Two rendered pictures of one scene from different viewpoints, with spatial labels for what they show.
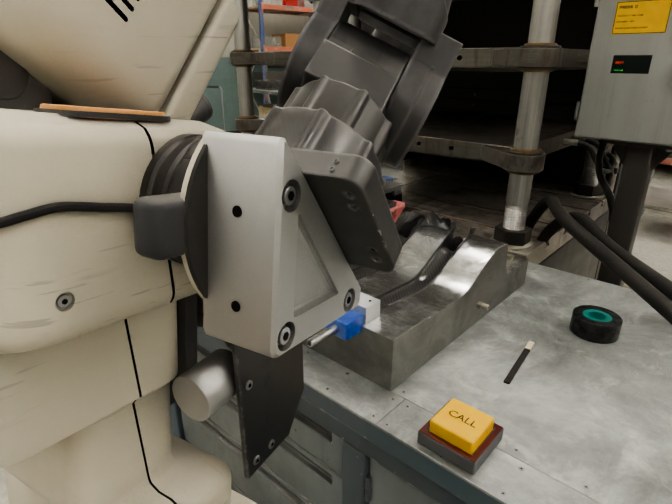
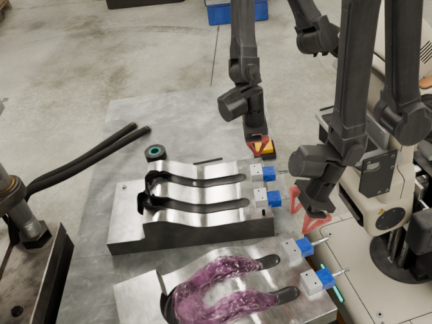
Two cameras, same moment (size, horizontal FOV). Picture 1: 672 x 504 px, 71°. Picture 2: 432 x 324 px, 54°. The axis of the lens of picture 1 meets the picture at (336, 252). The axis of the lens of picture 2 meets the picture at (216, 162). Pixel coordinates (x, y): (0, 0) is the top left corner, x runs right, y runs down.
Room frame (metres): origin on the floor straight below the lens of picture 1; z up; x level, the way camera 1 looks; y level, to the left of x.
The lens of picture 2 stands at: (1.34, 0.64, 1.83)
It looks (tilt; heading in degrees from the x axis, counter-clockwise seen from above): 42 degrees down; 232
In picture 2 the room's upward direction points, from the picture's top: 10 degrees counter-clockwise
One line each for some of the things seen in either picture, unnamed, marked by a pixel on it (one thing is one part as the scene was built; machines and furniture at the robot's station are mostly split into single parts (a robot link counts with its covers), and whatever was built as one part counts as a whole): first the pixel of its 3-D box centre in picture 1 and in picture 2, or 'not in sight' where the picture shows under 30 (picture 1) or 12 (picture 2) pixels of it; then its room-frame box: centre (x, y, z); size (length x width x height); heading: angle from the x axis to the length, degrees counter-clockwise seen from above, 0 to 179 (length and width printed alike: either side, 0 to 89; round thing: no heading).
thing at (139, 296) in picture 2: not in sight; (222, 302); (1.03, 0.17, 0.86); 0.50 x 0.26 x 0.11; 155
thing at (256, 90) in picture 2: not in sight; (251, 98); (0.65, -0.03, 1.18); 0.07 x 0.06 x 0.07; 171
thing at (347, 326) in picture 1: (340, 325); (271, 173); (0.62, -0.01, 0.89); 0.13 x 0.05 x 0.05; 138
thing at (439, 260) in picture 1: (406, 252); (190, 190); (0.85, -0.14, 0.92); 0.35 x 0.16 x 0.09; 138
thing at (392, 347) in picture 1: (413, 274); (188, 199); (0.85, -0.15, 0.87); 0.50 x 0.26 x 0.14; 138
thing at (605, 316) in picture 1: (595, 323); (155, 154); (0.75, -0.47, 0.82); 0.08 x 0.08 x 0.04
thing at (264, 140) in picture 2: not in sight; (256, 140); (0.66, -0.02, 1.05); 0.07 x 0.07 x 0.09; 48
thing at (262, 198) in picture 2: not in sight; (276, 198); (0.69, 0.07, 0.89); 0.13 x 0.05 x 0.05; 138
